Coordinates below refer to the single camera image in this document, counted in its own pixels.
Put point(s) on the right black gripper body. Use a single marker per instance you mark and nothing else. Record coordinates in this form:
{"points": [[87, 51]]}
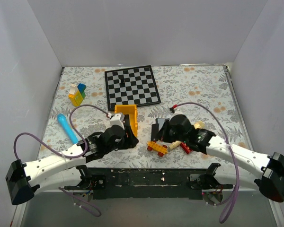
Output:
{"points": [[173, 136]]}

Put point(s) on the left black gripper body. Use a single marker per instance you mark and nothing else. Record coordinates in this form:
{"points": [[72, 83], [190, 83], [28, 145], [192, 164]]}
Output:
{"points": [[113, 147]]}

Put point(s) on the yellow plastic bin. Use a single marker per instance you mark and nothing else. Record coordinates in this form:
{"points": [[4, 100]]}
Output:
{"points": [[132, 111]]}

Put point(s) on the black leather card holder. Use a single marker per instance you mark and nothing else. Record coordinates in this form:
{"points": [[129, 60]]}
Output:
{"points": [[160, 122]]}

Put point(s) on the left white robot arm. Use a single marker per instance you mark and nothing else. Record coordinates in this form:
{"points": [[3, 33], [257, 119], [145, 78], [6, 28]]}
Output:
{"points": [[25, 180]]}

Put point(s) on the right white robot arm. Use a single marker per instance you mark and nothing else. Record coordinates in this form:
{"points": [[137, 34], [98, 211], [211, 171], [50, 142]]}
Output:
{"points": [[266, 172]]}

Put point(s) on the orange toy car block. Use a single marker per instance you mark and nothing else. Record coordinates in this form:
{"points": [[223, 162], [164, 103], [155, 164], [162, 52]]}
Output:
{"points": [[160, 149]]}

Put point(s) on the cream toy microphone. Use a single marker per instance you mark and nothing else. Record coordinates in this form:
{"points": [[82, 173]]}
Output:
{"points": [[190, 134]]}

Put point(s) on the red owl toy block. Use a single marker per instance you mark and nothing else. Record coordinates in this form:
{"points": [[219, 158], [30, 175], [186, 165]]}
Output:
{"points": [[186, 148]]}

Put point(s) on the floral table mat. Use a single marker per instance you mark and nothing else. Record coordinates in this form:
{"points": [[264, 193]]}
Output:
{"points": [[204, 93]]}

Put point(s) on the blue toy microphone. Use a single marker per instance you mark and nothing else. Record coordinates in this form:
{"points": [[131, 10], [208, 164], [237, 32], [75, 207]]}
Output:
{"points": [[61, 119]]}

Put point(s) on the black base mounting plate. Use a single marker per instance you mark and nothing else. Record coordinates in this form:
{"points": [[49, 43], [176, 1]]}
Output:
{"points": [[121, 183]]}

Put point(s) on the colourful stacked toy blocks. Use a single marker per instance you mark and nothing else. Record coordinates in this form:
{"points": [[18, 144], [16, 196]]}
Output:
{"points": [[77, 94]]}

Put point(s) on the black white chessboard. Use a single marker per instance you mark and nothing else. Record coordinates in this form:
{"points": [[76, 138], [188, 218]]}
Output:
{"points": [[131, 86]]}

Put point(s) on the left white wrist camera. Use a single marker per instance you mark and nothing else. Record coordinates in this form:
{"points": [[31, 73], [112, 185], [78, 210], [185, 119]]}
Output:
{"points": [[117, 119]]}

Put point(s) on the aluminium frame rail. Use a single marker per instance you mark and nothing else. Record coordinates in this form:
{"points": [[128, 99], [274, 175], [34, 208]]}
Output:
{"points": [[21, 212]]}

